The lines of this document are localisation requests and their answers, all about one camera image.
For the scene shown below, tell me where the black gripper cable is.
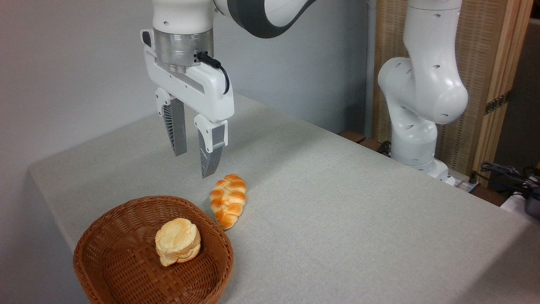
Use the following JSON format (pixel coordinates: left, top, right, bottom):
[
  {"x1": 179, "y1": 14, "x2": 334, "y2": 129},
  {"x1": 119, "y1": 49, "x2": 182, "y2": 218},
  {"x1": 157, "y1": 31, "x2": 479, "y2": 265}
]
[{"x1": 195, "y1": 52, "x2": 231, "y2": 95}]

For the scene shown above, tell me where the wooden rattan folding screen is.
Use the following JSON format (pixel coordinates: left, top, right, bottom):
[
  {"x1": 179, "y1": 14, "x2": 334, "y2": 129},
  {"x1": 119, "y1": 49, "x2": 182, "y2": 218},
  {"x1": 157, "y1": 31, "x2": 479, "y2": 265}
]
[{"x1": 372, "y1": 0, "x2": 535, "y2": 186}]

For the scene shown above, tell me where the grey tablecloth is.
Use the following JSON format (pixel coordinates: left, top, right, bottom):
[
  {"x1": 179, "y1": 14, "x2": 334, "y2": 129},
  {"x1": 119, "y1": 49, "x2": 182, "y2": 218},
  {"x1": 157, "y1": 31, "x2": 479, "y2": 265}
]
[{"x1": 27, "y1": 93, "x2": 540, "y2": 304}]

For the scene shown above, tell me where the grey vertical wall pipe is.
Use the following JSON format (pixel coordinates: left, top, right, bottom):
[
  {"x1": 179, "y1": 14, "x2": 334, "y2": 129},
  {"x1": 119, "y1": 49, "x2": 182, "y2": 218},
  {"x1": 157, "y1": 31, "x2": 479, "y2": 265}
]
[{"x1": 364, "y1": 0, "x2": 377, "y2": 136}]

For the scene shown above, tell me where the black screen hinge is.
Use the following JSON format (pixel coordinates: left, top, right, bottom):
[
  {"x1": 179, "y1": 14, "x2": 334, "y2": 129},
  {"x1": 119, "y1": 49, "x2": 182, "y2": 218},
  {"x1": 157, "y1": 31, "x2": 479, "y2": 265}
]
[{"x1": 484, "y1": 91, "x2": 512, "y2": 115}]

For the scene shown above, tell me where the brown woven wicker basket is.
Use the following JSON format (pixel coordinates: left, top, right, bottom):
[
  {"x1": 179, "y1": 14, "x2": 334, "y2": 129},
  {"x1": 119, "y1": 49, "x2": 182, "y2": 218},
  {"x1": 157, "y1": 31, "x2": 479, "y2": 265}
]
[{"x1": 73, "y1": 195, "x2": 235, "y2": 304}]

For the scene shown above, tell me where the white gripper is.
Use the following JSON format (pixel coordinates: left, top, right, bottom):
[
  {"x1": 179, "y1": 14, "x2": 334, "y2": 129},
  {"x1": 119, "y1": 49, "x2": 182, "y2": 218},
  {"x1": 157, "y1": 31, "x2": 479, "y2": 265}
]
[{"x1": 140, "y1": 29, "x2": 235, "y2": 179}]

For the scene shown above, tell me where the braided golden bread loaf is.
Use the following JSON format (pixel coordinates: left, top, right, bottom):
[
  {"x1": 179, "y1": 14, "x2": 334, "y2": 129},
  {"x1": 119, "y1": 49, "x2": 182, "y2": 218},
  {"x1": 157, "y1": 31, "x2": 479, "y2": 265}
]
[{"x1": 210, "y1": 174, "x2": 247, "y2": 231}]

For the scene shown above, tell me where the bundle of black cables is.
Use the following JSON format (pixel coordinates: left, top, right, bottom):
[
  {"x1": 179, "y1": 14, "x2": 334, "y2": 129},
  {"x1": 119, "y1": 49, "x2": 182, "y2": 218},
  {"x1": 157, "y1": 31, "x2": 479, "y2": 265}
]
[{"x1": 480, "y1": 162, "x2": 540, "y2": 199}]

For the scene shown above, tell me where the round pale bread roll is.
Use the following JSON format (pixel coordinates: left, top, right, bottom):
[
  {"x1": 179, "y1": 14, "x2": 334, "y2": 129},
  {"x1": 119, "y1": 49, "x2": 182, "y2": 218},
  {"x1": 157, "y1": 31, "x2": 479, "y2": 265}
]
[{"x1": 154, "y1": 218, "x2": 202, "y2": 267}]

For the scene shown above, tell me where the dark grey device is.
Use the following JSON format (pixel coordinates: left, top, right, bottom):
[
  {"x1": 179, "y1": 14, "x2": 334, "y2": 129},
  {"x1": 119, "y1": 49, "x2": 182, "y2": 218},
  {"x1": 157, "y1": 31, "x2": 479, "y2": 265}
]
[{"x1": 524, "y1": 188, "x2": 540, "y2": 220}]

